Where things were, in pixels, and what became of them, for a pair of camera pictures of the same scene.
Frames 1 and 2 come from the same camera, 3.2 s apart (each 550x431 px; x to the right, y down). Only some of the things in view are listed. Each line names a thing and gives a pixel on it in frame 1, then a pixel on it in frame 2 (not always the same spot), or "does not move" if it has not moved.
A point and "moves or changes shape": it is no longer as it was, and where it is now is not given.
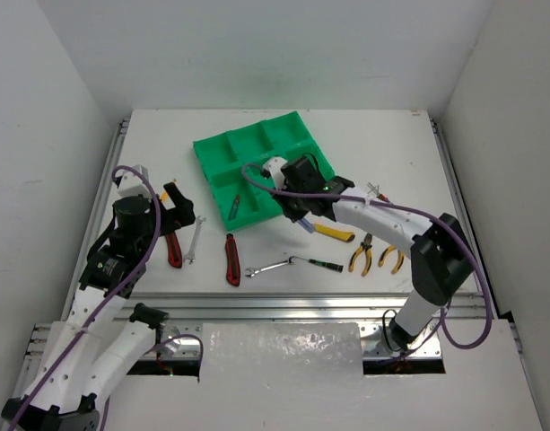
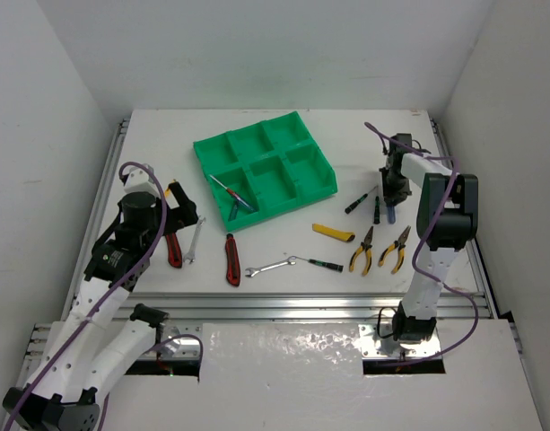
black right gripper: (295, 214) → (393, 195)
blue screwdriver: (307, 225) moves or changes shape
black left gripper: (175, 210) does not move
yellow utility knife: (339, 234) does not move
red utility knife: (232, 260) does not move
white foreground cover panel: (309, 376) does not move
